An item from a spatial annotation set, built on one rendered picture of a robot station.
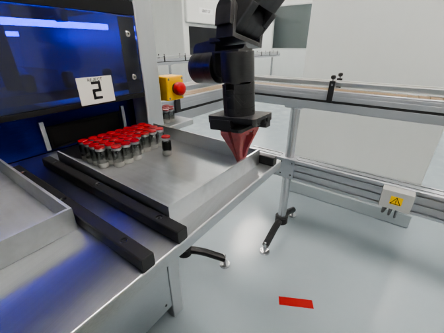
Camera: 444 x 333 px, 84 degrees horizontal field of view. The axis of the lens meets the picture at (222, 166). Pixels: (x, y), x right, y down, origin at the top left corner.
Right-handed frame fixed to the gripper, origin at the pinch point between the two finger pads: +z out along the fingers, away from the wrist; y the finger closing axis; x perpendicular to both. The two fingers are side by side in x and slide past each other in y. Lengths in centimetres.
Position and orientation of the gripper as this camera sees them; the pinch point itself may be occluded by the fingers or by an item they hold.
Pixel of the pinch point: (241, 159)
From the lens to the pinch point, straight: 49.2
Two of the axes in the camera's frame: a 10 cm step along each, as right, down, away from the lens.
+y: -8.0, -1.9, 5.7
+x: -6.0, 3.6, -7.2
